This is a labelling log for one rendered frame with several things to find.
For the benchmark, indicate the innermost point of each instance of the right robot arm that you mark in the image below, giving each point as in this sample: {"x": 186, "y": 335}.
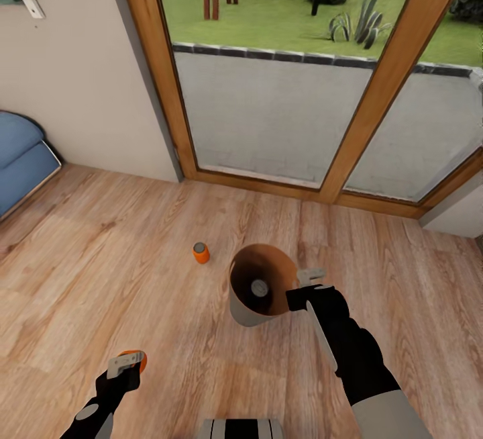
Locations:
{"x": 381, "y": 408}

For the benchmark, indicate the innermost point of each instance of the can of soda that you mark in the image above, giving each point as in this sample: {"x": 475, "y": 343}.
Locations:
{"x": 256, "y": 293}
{"x": 201, "y": 252}
{"x": 143, "y": 362}

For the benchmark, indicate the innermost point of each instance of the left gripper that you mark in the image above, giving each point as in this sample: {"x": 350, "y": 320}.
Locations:
{"x": 128, "y": 380}

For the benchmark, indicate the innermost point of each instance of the trash can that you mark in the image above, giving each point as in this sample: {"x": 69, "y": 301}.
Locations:
{"x": 260, "y": 261}

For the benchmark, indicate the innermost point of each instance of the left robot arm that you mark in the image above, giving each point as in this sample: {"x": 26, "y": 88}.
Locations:
{"x": 95, "y": 419}

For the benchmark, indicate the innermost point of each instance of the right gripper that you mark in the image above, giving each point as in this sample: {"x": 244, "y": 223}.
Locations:
{"x": 295, "y": 298}

